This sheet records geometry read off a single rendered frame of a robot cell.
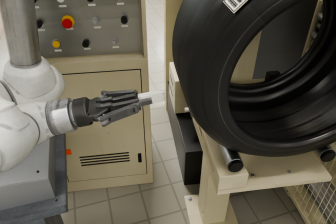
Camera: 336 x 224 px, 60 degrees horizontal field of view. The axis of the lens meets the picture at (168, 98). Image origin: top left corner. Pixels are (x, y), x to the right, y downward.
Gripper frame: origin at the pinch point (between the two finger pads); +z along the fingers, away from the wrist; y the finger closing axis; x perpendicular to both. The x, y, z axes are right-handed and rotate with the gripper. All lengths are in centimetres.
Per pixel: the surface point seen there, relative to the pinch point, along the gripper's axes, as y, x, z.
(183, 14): 6.6, -18.0, 11.9
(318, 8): 37, 2, 69
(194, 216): 29, 111, 9
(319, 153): -10, 25, 45
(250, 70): 25.5, 15.7, 37.7
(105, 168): 58, 87, -36
